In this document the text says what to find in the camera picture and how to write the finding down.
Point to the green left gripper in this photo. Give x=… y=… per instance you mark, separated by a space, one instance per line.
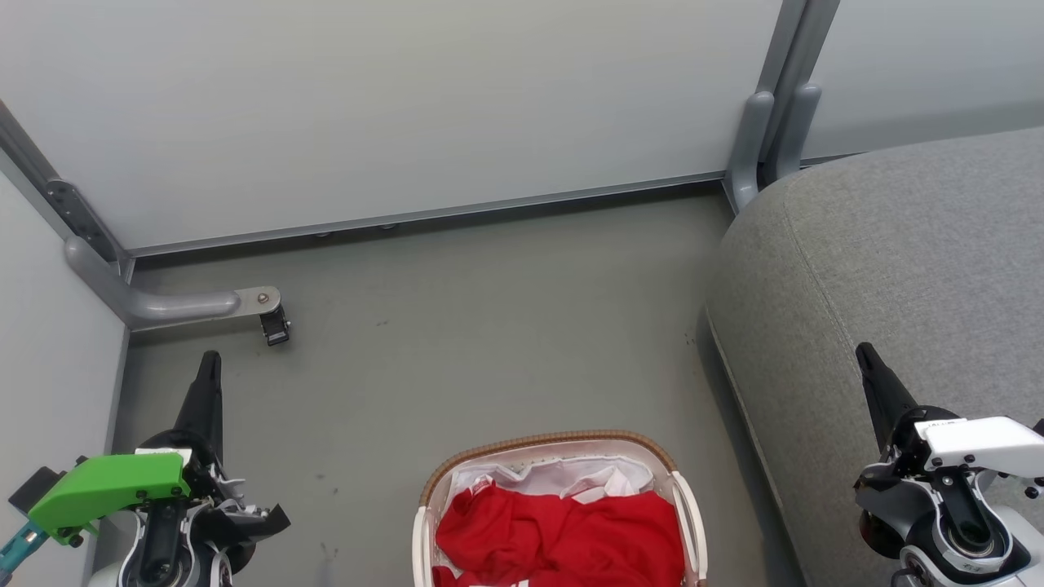
x=106 y=489

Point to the black caster wheel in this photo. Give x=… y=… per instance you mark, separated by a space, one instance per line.
x=276 y=328

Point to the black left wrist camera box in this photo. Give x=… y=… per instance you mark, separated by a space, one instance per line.
x=37 y=487

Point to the long grey partition support foot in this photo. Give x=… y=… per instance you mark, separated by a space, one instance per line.
x=163 y=306

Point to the white wicker laundry basket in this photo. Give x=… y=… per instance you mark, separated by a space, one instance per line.
x=555 y=440

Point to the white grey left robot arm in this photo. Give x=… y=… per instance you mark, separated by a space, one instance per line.
x=163 y=558

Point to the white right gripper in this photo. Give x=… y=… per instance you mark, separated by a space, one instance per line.
x=979 y=444

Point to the dark metal hinge plate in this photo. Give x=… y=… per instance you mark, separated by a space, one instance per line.
x=77 y=216

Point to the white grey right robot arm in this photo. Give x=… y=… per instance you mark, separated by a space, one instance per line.
x=971 y=538

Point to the white basket liner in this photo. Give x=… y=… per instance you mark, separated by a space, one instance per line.
x=538 y=477

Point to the grey fabric sofa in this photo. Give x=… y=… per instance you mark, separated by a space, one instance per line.
x=897 y=244

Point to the plain red shirt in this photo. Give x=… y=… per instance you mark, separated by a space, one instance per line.
x=571 y=538

